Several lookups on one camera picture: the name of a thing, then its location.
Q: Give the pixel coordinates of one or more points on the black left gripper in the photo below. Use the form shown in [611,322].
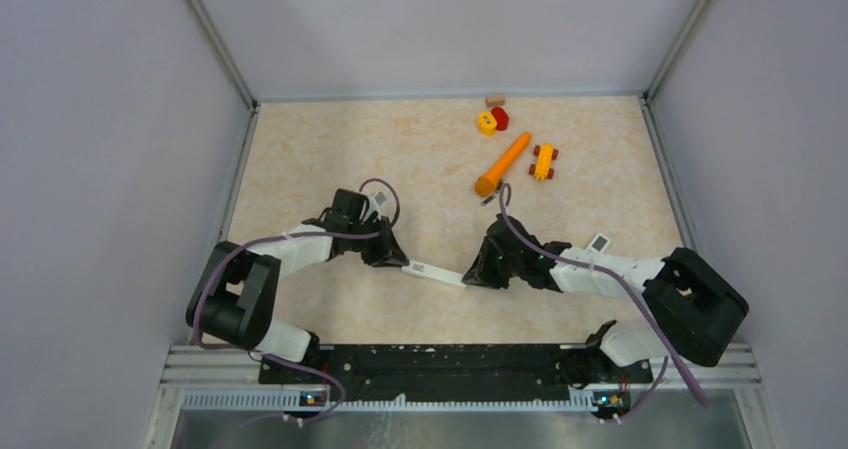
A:
[387,252]

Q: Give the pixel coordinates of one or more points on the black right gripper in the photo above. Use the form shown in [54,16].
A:
[481,274]

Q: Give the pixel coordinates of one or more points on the white remote battery cover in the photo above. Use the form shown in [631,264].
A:
[433,273]

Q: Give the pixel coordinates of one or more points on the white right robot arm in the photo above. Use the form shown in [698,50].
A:
[691,311]

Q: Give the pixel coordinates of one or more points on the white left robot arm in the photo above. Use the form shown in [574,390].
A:
[233,304]

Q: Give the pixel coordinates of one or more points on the small white remote control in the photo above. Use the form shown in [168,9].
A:
[599,243]

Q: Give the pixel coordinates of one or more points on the orange toy microphone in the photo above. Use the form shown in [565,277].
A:
[487,182]

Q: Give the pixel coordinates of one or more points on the yellow toy car red wheels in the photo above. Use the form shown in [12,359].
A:
[542,169]

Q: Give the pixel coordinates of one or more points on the yellow round toy block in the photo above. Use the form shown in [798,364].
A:
[487,123]

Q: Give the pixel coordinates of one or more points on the red round toy block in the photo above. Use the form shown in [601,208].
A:
[501,117]

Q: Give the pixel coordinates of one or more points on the small wooden block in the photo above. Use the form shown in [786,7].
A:
[495,100]

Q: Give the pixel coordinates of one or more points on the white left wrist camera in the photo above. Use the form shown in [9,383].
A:
[377,202]

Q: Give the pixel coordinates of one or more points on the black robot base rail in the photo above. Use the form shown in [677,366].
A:
[455,373]

